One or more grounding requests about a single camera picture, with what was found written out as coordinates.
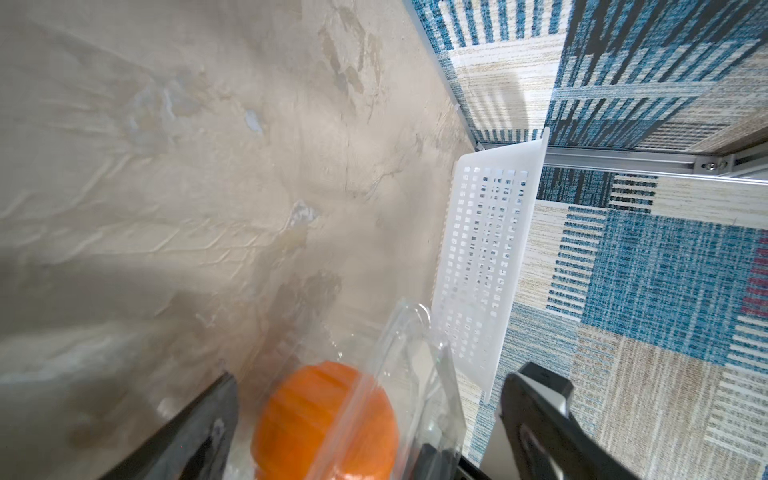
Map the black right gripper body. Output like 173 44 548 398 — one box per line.
413 361 576 480

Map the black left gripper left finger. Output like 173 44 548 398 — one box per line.
101 372 239 480

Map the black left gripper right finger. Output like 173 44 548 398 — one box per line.
500 373 636 479

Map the orange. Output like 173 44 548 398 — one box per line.
251 361 400 479

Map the clear clamshell container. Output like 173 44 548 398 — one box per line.
225 301 466 479

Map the white plastic perforated basket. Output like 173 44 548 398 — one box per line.
431 130 550 396

